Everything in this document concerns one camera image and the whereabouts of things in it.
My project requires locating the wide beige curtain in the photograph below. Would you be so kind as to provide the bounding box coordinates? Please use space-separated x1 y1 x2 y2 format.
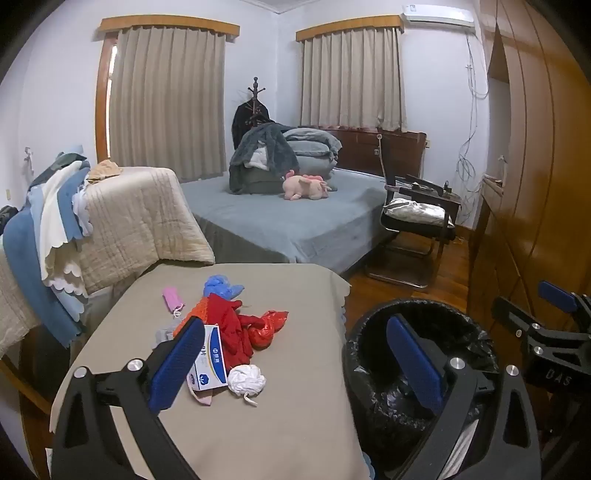
107 25 228 183

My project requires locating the dark cloth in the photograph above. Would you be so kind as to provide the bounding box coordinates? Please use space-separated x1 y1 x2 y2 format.
0 205 19 236

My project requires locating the bed with grey sheet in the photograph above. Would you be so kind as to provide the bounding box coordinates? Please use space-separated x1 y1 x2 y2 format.
178 166 393 278

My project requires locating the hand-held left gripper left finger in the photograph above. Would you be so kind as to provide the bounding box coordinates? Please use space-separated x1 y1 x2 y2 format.
50 318 206 480

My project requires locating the red cloth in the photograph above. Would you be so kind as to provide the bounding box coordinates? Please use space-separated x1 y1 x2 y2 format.
208 293 256 367

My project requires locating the wooden headboard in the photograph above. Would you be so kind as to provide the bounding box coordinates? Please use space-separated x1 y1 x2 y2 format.
323 127 428 181

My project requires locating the pink face mask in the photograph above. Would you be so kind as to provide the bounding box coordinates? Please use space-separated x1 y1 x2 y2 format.
161 287 186 319

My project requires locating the white air conditioner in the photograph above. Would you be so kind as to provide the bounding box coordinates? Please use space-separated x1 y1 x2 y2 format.
401 4 476 29

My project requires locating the silver seat cushion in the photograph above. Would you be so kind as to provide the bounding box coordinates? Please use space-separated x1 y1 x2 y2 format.
384 198 455 228

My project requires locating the trash bin with black bag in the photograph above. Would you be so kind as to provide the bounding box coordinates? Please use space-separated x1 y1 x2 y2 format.
342 299 502 468

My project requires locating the dark jacket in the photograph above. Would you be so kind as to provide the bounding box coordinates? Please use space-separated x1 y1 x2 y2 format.
231 99 273 151

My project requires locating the grey sock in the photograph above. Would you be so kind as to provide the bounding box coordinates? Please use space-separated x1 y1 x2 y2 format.
154 325 178 349

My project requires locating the white box with blue print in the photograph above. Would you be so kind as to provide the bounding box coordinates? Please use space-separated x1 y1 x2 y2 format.
187 324 229 391

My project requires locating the folded grey quilt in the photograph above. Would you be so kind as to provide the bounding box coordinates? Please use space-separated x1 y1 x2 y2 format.
281 127 342 182

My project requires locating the wooden wardrobe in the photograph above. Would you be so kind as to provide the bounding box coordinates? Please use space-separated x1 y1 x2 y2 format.
466 0 591 333

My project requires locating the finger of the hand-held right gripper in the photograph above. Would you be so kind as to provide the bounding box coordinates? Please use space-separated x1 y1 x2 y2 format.
491 296 591 354
538 280 591 324

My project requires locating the tan hat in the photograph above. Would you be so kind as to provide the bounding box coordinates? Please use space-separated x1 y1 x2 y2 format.
87 159 124 182

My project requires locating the beige quilted blanket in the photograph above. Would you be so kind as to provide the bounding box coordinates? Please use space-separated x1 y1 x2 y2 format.
0 166 215 356

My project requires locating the wooden coat rack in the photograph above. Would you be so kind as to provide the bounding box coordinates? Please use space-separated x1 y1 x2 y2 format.
245 76 269 125

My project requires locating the narrow beige curtain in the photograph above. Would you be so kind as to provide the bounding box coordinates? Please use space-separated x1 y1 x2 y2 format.
300 23 408 132

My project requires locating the dark grey fleece blanket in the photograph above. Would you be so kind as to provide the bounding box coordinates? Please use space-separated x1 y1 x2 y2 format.
228 122 301 195

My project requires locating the wooden window frame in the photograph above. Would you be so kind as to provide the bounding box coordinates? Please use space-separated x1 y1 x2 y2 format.
95 34 117 164

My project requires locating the dark side table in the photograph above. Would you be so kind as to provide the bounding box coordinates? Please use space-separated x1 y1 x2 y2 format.
406 174 462 227

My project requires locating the long wooden curtain pelmet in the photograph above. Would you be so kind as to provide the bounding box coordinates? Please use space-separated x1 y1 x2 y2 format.
99 16 241 43

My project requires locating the black metal frame chair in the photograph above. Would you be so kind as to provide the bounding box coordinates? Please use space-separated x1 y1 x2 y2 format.
367 134 458 289

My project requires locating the wooden chair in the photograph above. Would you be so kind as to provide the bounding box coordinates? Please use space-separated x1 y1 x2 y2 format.
0 318 70 480

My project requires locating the red plastic bag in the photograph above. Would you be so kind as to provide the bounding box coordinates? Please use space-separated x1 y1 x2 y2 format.
239 310 289 349

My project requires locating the blue plastic bag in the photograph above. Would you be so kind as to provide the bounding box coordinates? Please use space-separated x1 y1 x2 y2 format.
203 275 244 301

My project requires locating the short wooden curtain pelmet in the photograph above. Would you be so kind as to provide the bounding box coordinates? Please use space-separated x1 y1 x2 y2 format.
295 15 404 43

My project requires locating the blue and white scalloped cloth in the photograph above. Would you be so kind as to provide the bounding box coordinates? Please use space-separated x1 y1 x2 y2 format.
2 148 95 347

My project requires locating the white tissue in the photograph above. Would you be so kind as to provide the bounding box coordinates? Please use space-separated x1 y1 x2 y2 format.
228 364 267 407

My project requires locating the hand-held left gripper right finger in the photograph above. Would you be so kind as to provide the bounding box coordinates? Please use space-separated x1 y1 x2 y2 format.
386 315 542 480

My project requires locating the pink plush toy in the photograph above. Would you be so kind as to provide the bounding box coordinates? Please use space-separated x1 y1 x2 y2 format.
283 170 335 201

